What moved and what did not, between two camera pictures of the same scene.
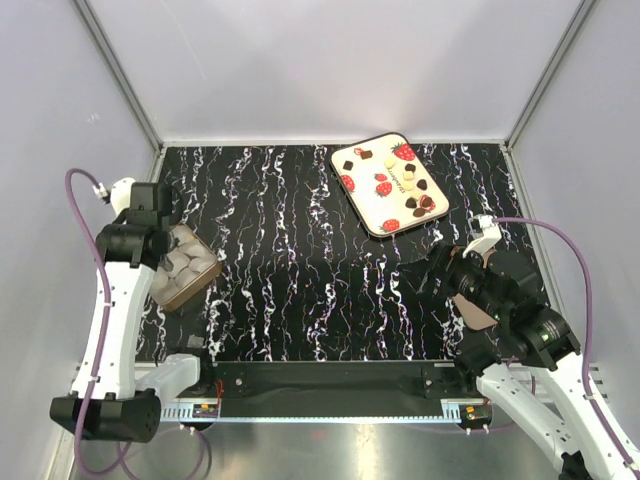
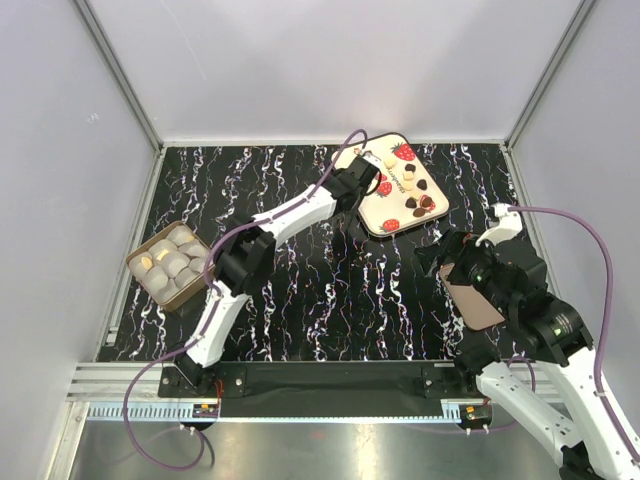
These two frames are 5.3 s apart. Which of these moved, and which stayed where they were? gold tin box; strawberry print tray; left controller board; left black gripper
Moved: left black gripper
Stayed: strawberry print tray; gold tin box; left controller board
